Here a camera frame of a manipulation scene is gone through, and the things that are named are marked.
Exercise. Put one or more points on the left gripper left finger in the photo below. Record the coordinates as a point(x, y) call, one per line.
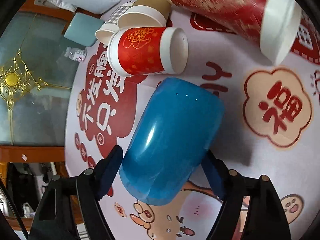
point(54, 217)

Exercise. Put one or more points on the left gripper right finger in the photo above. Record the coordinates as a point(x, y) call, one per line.
point(265, 218)

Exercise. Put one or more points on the blue plastic cup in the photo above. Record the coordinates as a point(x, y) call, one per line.
point(175, 132)

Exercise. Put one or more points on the small red paper cup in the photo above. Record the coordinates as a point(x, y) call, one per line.
point(148, 51)

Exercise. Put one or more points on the grey checkered paper cup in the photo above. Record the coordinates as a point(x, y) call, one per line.
point(105, 32)

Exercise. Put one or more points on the tall red patterned paper cup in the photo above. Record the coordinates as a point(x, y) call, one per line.
point(271, 24)

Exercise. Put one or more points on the brown sleeve paper cup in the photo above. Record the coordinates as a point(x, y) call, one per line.
point(145, 13)

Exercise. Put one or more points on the printed festive tablecloth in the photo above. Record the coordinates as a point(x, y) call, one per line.
point(271, 126)

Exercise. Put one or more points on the small white pill bottle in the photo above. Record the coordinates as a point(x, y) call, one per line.
point(76, 54)

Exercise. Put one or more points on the light blue canister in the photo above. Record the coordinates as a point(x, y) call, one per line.
point(82, 29)

